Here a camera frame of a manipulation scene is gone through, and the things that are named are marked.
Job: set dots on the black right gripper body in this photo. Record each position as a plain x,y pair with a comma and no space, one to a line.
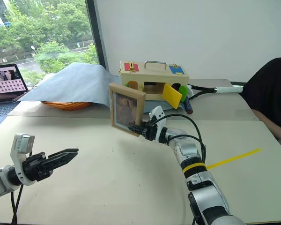
150,132

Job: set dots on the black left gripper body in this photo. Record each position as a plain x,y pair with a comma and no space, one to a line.
36,167

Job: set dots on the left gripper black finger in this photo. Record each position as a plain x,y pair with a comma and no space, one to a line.
63,152
63,161

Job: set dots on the wooden picture frame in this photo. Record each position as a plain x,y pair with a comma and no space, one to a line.
126,93

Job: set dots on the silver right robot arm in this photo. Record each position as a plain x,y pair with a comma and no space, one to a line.
201,182

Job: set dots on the person's bare forearm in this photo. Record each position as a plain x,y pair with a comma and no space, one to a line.
275,131

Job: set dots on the yellow lock box door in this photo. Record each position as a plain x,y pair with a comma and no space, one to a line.
172,96

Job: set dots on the dark marker pen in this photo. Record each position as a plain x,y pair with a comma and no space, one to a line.
188,106

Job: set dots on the orange woven basket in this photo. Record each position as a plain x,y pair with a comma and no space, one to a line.
66,105

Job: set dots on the green lock box door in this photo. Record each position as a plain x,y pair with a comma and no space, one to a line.
183,92

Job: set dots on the wooden lock box toy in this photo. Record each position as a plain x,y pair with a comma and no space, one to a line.
152,75

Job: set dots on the light blue cloth sheet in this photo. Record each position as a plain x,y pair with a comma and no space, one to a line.
75,82

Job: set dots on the yellow tape strip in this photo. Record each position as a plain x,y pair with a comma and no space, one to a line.
234,158

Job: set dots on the open laptop computer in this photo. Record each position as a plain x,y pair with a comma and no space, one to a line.
4,84

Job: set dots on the person in black shirt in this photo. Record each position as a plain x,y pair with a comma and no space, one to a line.
271,91

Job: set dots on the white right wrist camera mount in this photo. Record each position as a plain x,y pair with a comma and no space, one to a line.
158,114

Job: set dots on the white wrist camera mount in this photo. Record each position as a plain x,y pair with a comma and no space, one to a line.
158,114
19,146

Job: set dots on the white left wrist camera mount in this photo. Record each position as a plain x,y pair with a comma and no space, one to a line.
19,146

